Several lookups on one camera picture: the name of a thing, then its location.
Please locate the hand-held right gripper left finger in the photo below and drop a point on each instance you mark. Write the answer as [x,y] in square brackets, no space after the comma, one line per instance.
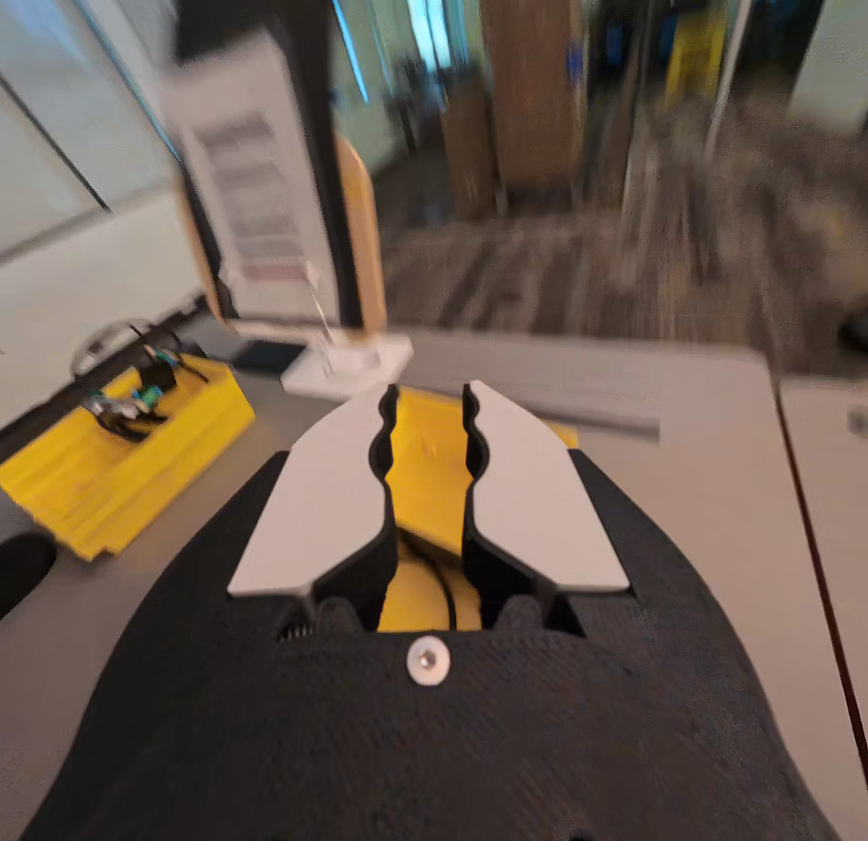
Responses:
[319,508]

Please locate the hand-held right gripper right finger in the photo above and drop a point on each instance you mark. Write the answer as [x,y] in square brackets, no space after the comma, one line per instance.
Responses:
[536,508]

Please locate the yellow plastic bin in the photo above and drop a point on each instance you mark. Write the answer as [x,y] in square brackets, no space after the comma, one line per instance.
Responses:
[102,488]
[427,461]

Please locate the dark blue pad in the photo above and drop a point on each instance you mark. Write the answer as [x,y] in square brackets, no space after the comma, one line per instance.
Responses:
[268,356]

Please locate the white sign stand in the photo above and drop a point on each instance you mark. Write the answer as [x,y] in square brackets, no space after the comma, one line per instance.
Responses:
[258,176]

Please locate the wooden column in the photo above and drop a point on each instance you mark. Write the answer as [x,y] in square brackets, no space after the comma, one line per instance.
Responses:
[532,74]

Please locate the yellow floor sign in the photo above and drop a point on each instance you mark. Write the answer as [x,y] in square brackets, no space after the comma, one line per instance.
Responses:
[695,61]

